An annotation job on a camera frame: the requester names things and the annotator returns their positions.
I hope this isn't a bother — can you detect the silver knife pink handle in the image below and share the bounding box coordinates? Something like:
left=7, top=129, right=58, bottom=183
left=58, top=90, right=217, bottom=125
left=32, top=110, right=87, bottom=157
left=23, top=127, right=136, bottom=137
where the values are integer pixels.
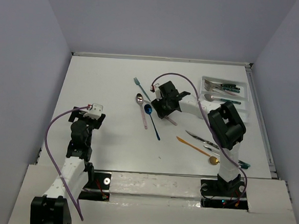
left=143, top=100, right=178, bottom=126

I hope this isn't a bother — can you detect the blue spoon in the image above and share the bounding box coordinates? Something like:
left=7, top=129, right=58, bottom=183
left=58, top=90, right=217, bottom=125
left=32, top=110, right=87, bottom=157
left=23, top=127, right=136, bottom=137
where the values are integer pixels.
left=144, top=104, right=160, bottom=141

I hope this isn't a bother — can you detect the silver spoon pink handle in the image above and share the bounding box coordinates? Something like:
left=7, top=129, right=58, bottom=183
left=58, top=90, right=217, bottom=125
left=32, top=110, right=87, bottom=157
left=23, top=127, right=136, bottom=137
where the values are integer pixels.
left=135, top=93, right=148, bottom=130

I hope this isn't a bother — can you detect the silver spoon teal speckled handle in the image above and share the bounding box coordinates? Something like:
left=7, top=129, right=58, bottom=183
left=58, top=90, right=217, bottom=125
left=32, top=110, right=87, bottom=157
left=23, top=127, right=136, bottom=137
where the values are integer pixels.
left=204, top=94, right=241, bottom=105

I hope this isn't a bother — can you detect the silver fork black speckled handle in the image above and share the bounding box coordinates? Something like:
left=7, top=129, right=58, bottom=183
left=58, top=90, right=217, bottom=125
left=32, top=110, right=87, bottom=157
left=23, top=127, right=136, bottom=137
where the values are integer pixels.
left=208, top=82, right=240, bottom=91

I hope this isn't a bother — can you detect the gold fork green handle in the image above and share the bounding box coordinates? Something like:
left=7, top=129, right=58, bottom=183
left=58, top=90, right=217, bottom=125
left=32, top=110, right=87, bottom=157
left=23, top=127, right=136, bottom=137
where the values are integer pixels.
left=204, top=79, right=237, bottom=89

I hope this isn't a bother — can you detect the silver fork teal speckled handle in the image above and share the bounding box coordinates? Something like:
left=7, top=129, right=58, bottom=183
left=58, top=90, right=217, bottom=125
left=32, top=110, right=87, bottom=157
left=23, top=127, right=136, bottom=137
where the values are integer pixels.
left=218, top=88, right=238, bottom=95

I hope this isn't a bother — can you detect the silver fork pink handle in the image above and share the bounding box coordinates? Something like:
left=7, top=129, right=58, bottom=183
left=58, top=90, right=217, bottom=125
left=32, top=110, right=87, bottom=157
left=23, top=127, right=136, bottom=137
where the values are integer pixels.
left=223, top=91, right=239, bottom=97

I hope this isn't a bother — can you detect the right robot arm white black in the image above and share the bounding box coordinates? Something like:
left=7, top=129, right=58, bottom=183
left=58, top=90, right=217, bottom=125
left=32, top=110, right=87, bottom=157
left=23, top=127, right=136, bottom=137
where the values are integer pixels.
left=151, top=81, right=248, bottom=199

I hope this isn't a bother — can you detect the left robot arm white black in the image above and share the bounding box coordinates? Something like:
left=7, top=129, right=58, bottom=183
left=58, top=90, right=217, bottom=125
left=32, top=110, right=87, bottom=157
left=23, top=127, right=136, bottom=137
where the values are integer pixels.
left=30, top=103, right=105, bottom=224

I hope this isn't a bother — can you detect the white compartment tray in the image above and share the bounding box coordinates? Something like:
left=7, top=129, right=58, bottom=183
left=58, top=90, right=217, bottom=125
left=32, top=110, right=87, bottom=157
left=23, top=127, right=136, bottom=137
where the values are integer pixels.
left=200, top=76, right=249, bottom=123

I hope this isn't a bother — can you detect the small silver knife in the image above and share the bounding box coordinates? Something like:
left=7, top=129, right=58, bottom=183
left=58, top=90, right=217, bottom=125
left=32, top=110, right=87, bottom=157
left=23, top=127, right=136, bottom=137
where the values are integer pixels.
left=204, top=146, right=220, bottom=156

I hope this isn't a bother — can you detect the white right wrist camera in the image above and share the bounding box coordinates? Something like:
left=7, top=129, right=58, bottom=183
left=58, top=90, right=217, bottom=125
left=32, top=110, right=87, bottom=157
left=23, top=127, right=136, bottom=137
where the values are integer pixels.
left=150, top=83, right=162, bottom=101

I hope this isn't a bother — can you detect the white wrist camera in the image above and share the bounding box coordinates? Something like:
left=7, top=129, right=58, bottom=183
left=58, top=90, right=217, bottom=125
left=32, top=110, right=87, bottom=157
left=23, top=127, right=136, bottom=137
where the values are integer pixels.
left=150, top=83, right=162, bottom=101
left=83, top=103, right=103, bottom=120

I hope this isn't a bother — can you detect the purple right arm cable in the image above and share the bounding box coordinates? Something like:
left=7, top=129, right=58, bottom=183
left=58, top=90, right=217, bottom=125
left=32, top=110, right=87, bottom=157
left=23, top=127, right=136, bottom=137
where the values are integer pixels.
left=143, top=71, right=255, bottom=201

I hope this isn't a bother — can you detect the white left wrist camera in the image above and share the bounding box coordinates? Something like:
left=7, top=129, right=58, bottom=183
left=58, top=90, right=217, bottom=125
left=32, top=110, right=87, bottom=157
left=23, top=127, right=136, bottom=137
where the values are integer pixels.
left=83, top=103, right=103, bottom=120

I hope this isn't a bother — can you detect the knife black speckled handle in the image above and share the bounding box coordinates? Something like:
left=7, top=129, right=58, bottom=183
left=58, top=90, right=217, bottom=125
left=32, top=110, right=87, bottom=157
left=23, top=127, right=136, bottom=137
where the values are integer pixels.
left=186, top=130, right=219, bottom=149

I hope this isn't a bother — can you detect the gold spoon orange handle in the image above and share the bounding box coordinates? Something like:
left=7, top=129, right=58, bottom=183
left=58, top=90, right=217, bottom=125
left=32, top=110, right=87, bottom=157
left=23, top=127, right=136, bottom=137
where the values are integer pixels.
left=176, top=136, right=210, bottom=157

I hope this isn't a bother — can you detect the gold utensil teal handle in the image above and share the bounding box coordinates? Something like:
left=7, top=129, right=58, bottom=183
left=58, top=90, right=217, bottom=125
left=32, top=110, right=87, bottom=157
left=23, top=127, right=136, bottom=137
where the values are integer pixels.
left=207, top=155, right=251, bottom=169

